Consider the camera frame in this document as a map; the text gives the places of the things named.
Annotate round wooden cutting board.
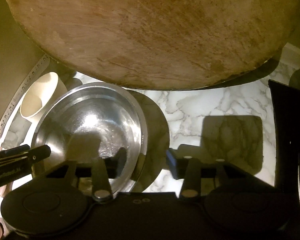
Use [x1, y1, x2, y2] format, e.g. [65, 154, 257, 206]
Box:
[6, 0, 300, 90]

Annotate cream ceramic bowl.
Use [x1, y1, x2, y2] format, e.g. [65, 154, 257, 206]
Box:
[20, 72, 67, 123]

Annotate black appliance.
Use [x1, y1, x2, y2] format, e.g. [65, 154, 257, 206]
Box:
[268, 69, 300, 222]

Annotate stainless steel bowl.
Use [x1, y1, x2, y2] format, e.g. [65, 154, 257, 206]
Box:
[31, 82, 148, 194]

